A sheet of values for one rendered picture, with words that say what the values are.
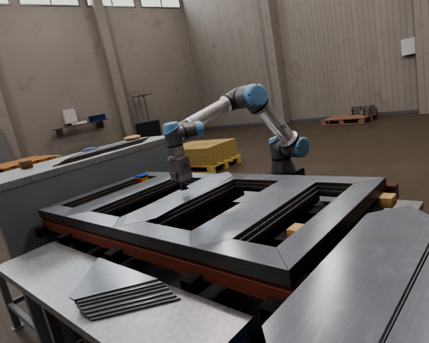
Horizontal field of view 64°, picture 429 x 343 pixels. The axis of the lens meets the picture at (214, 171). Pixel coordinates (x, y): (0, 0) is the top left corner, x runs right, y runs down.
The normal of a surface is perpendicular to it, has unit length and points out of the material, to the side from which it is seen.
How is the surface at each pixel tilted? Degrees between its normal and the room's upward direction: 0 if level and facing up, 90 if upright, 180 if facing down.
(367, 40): 90
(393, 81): 90
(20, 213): 90
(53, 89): 90
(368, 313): 0
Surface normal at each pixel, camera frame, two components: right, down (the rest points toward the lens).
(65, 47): 0.65, 0.04
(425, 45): -0.74, 0.28
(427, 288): -0.18, -0.96
